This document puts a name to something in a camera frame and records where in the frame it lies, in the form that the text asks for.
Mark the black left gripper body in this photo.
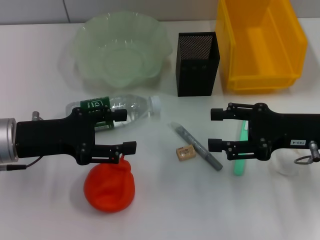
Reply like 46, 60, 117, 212
15, 107, 98, 166

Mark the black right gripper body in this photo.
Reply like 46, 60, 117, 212
246, 102, 320, 161

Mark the grey marker pen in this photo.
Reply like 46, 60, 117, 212
169, 121, 224, 172

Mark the clear green-label water bottle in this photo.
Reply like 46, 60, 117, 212
65, 95, 162, 132

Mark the tan eraser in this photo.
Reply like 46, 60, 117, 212
175, 144, 196, 161

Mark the mint green pen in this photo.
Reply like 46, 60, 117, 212
233, 119, 250, 176

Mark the white paper ball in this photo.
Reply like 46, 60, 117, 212
270, 149, 300, 176

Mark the black mesh pen holder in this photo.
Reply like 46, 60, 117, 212
176, 31, 221, 98

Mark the green glass fruit plate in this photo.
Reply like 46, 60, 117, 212
73, 11, 174, 90

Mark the yellow plastic bin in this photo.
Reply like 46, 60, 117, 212
215, 0, 309, 95

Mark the right arm cable with plug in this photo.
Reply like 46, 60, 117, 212
294, 140, 320, 165

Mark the arm cable with plug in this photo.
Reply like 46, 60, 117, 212
294, 140, 320, 165
0, 111, 44, 171

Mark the left arm cable with plug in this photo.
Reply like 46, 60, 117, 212
0, 111, 44, 171

